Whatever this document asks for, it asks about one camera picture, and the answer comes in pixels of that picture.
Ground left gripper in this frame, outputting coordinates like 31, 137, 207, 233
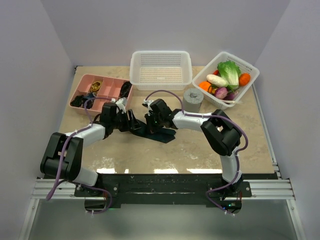
111, 109, 142, 133

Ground dark green tie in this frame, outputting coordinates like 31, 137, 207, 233
130, 120, 176, 144

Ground pink divided tray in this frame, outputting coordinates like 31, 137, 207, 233
69, 74, 133, 117

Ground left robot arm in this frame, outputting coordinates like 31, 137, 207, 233
40, 102, 141, 196

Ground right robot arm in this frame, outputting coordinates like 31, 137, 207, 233
142, 98, 242, 197

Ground grey cylinder roll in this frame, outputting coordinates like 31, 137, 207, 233
182, 88, 204, 113

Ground rolled black tie back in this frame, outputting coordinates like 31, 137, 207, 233
119, 81, 132, 98

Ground rolled black tie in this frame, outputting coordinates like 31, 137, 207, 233
119, 81, 132, 98
70, 95, 84, 108

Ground white empty basket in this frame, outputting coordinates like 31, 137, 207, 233
129, 50, 193, 91

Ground rolled blue tie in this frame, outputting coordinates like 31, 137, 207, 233
83, 92, 97, 102

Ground orange fruit left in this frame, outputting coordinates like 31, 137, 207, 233
198, 81, 212, 93

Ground orange fruit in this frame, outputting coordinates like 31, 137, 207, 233
198, 81, 212, 93
238, 73, 251, 87

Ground rolled yellow tie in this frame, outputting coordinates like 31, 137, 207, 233
89, 81, 103, 93

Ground rolled black tie left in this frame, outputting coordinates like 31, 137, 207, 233
70, 95, 84, 108

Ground white radish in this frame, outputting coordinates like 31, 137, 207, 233
206, 74, 229, 88

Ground purple onion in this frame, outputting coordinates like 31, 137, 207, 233
214, 87, 229, 100

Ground white vegetable basket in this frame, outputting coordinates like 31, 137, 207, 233
192, 51, 260, 110

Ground purple eggplant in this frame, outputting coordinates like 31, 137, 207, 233
224, 91, 239, 101

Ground green lettuce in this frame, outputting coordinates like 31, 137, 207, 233
217, 60, 241, 88

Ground orange fruit right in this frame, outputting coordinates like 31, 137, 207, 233
238, 73, 251, 87

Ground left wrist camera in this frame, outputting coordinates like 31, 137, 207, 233
115, 97, 128, 113

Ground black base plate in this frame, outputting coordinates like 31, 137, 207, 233
74, 173, 252, 210

